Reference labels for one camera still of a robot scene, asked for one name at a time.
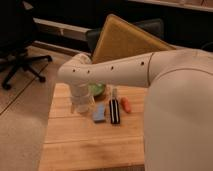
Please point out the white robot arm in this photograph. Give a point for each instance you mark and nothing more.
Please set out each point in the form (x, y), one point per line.
(178, 109)

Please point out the green bowl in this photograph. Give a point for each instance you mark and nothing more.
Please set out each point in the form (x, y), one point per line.
(97, 89)

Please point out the black striped brush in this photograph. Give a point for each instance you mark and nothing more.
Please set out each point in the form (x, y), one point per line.
(114, 111)

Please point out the orange carrot toy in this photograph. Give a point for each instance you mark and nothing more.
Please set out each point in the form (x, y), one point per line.
(125, 105)

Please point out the white plastic cup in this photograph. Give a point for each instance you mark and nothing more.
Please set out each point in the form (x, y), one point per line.
(82, 104)

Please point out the blue sponge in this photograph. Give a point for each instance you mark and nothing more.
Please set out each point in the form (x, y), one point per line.
(99, 113)

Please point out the dark chair behind cushion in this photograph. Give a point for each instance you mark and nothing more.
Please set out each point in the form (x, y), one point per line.
(152, 26)

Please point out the black office chair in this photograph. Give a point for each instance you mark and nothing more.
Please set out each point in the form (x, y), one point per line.
(17, 31)

